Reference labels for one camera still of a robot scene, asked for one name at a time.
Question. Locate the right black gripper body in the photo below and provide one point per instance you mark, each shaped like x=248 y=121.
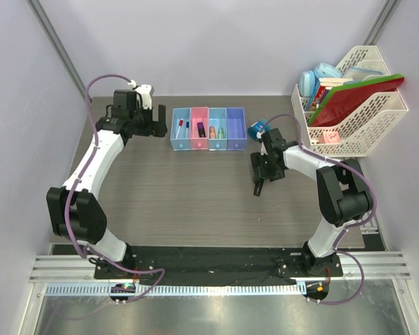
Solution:
x=267 y=169

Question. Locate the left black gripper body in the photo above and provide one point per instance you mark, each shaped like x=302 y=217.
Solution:
x=143 y=121

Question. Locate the green capped black highlighter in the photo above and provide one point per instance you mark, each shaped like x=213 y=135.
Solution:
x=258 y=188

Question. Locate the light blue drawer box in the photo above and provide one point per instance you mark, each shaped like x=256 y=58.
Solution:
x=182 y=143
x=217 y=119

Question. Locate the red whiteboard marker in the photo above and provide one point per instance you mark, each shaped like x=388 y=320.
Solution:
x=179 y=127

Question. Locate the blue round tape dispenser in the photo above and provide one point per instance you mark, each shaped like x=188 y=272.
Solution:
x=255 y=130

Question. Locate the pink plastic drawer box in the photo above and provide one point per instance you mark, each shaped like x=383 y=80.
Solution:
x=199 y=114

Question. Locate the purple capped black highlighter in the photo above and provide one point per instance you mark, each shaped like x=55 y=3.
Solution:
x=201 y=130

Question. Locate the purple plastic drawer box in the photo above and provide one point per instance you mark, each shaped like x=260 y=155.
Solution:
x=236 y=129

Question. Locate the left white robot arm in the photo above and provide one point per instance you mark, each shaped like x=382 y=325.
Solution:
x=74 y=210

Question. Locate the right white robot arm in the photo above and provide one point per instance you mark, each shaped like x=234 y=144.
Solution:
x=344 y=196

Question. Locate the pink eraser box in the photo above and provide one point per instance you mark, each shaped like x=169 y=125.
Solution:
x=329 y=137

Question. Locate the blue headphones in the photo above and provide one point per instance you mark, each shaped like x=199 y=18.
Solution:
x=309 y=79

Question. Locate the stack of books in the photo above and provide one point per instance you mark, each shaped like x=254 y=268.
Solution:
x=321 y=89

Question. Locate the green plastic folder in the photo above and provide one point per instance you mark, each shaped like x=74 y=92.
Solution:
x=330 y=96

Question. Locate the white mesh file organizer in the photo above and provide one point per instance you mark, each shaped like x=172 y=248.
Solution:
x=362 y=111

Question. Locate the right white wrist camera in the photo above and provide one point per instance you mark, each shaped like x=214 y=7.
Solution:
x=263 y=150

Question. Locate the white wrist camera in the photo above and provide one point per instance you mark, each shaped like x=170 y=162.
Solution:
x=143 y=95
x=263 y=150

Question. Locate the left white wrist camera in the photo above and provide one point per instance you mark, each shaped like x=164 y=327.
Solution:
x=143 y=95

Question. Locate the white slotted cable duct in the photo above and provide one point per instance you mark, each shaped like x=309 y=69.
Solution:
x=122 y=290

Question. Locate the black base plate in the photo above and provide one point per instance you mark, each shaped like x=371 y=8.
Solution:
x=227 y=266

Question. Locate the aluminium rail frame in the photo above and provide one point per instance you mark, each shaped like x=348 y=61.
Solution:
x=374 y=297

